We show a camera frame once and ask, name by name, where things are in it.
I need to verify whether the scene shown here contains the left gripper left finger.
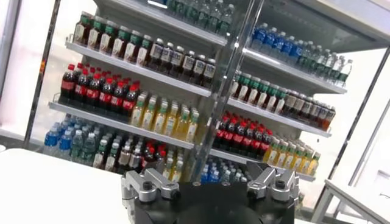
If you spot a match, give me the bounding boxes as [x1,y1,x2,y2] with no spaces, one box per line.
[121,160,181,204]

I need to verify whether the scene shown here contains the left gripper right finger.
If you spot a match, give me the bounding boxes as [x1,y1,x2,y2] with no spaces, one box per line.
[246,161,301,203]

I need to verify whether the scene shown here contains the yellow juice bottle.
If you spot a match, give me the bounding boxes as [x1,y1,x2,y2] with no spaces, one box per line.
[163,158,174,180]
[152,102,168,134]
[185,111,200,143]
[289,149,302,171]
[271,144,286,167]
[306,152,321,177]
[130,96,146,127]
[297,150,311,174]
[175,109,190,140]
[141,99,157,130]
[163,105,179,137]
[280,145,295,168]
[170,160,184,183]
[263,142,278,164]

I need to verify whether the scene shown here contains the dark drink bottle white cap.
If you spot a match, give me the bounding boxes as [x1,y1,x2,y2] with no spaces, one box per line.
[104,142,120,173]
[128,147,143,173]
[117,145,132,174]
[93,139,108,170]

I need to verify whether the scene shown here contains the white side table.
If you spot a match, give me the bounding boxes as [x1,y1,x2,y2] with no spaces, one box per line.
[310,179,390,224]

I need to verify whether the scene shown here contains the green cap tea bottle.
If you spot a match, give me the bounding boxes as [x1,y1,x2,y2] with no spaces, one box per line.
[237,74,251,101]
[87,17,104,50]
[136,35,153,67]
[124,30,143,63]
[73,12,91,46]
[247,77,261,105]
[266,84,280,112]
[112,26,130,58]
[257,80,271,108]
[230,72,241,97]
[274,88,289,115]
[99,21,117,54]

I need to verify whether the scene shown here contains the dark tea bottle white label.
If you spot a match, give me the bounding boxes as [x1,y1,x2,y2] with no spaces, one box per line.
[300,97,314,122]
[169,45,186,79]
[322,107,336,131]
[148,38,165,71]
[201,58,216,89]
[182,51,196,82]
[308,101,322,125]
[316,104,329,128]
[192,54,207,86]
[158,42,175,75]

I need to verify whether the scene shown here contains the dark bottle beige label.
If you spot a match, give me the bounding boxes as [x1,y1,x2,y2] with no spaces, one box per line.
[283,91,298,118]
[291,94,307,120]

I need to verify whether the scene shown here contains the glass cabinet door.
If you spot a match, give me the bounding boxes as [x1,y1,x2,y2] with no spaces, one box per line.
[327,45,390,188]
[23,0,62,150]

